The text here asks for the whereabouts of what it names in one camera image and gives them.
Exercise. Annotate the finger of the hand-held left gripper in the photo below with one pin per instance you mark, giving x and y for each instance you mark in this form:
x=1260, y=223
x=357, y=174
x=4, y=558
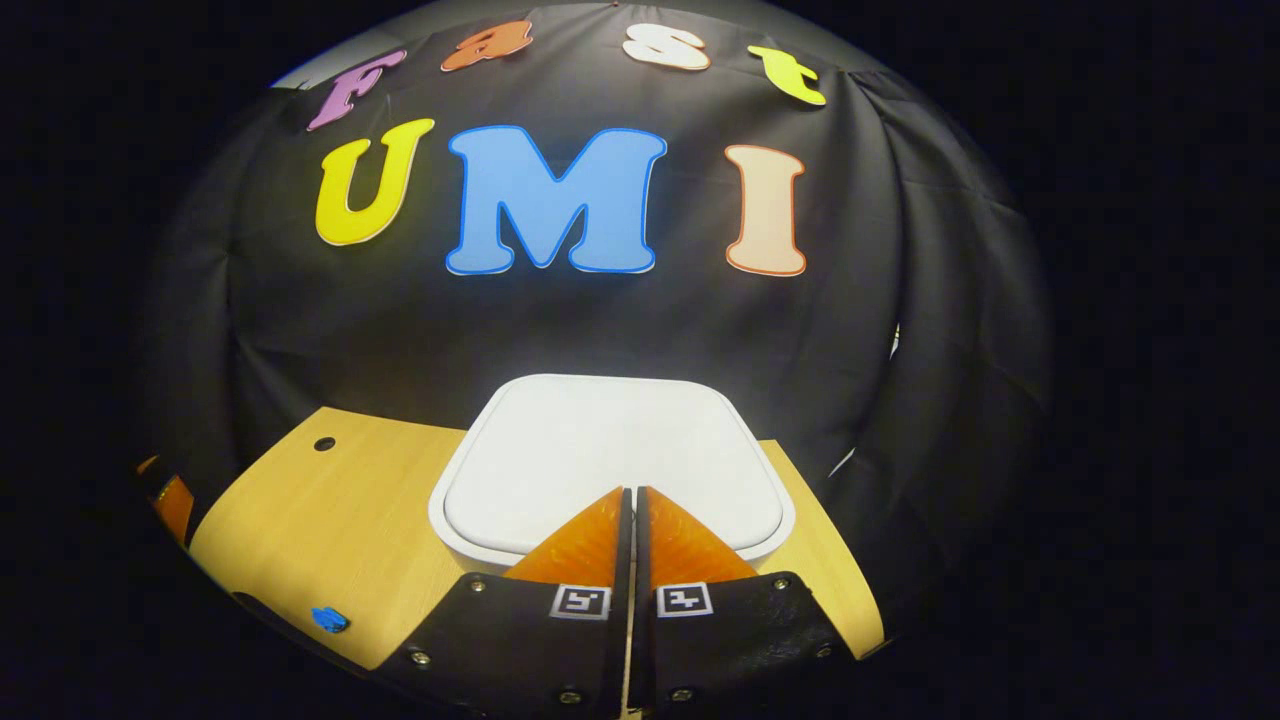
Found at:
x=175, y=505

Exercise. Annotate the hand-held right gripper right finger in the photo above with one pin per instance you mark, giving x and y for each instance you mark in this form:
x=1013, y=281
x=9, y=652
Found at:
x=660, y=660

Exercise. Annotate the black backdrop cloth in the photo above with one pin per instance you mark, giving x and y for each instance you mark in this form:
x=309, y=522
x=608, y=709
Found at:
x=500, y=330

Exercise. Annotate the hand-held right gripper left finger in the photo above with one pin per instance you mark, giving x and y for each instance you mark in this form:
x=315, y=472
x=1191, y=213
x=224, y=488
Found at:
x=600, y=660

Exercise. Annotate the white desktop garbage bin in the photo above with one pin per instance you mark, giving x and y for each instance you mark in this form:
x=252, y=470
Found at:
x=600, y=450

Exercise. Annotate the blue paper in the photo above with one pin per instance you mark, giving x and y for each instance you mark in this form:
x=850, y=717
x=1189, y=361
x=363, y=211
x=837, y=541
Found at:
x=330, y=620

